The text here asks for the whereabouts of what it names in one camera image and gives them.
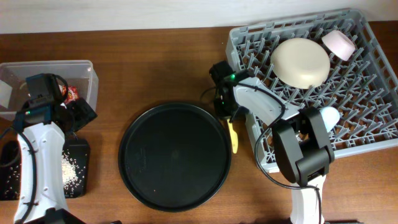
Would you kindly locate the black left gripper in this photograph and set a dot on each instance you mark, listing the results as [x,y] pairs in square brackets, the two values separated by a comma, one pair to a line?
[84,113]

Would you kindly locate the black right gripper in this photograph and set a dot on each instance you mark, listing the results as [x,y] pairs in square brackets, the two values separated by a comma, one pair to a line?
[217,102]

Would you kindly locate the red snack wrapper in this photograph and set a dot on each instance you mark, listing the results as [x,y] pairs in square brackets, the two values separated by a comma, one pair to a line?
[72,93]

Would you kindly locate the yellow plastic spoon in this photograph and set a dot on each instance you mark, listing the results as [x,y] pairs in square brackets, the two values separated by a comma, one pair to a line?
[234,137]

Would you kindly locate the large cream bowl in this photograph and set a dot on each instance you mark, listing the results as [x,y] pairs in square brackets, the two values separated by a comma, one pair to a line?
[301,63]

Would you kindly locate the light blue cup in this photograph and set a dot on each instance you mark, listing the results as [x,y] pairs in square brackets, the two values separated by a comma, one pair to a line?
[330,117]

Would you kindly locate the pink bowl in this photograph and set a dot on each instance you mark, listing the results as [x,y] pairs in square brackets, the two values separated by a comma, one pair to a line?
[339,44]

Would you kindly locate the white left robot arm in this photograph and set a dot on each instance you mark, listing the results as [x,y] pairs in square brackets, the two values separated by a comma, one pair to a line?
[41,131]

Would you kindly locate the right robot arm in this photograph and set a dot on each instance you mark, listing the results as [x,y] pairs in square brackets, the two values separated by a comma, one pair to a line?
[302,148]

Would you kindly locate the clear plastic waste bin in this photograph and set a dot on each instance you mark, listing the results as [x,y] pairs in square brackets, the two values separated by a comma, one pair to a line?
[14,91]

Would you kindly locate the grey plastic dishwasher rack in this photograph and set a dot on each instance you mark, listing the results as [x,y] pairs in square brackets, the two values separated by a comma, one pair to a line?
[363,88]

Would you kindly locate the black rectangular tray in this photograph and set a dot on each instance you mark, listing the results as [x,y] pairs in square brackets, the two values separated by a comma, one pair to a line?
[78,149]

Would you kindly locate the white rice pile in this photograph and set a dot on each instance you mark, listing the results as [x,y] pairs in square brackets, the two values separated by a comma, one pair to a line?
[73,179]

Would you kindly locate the round black tray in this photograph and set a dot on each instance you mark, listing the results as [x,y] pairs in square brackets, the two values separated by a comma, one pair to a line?
[174,157]

